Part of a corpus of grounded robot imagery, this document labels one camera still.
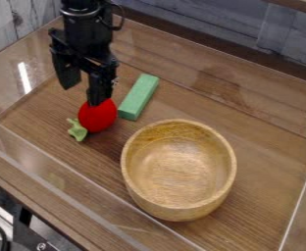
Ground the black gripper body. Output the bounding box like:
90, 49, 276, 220
48, 9, 117, 67

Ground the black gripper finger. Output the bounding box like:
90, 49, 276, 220
50, 50, 81, 90
86, 71, 116, 106

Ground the red plush strawberry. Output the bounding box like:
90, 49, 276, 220
66, 98, 117, 142

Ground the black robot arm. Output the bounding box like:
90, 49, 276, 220
48, 0, 124, 106

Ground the green rectangular block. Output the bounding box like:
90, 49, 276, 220
117, 74, 159, 121

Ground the wooden bowl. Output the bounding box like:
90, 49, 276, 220
120, 119, 236, 222

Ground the clear acrylic enclosure wall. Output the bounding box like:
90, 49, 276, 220
0, 125, 204, 251

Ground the black table leg bracket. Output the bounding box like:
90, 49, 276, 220
13, 207, 58, 251

